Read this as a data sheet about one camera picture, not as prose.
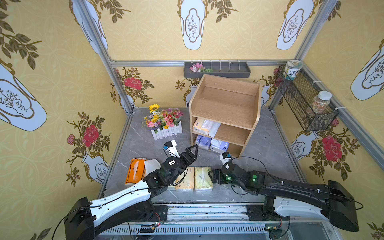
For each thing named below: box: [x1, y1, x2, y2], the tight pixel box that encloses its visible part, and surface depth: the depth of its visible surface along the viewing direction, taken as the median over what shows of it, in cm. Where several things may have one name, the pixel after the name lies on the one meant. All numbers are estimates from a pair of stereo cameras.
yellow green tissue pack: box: [194, 166, 213, 189], surface depth 81 cm
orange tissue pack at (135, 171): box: [125, 158, 146, 184], surface depth 83 cm
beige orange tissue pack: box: [175, 167, 195, 190], surface depth 81 cm
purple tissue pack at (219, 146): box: [210, 138, 230, 153], surface depth 92 cm
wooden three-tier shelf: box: [189, 74, 261, 159], surface depth 83 cm
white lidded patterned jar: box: [283, 59, 303, 80], surface depth 87 cm
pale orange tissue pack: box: [193, 117, 221, 138], surface depth 85 cm
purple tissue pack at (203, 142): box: [196, 135, 212, 150], surface depth 96 cm
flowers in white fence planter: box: [144, 103, 184, 141], surface depth 97 cm
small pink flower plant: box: [189, 62, 213, 73], surface depth 89 cm
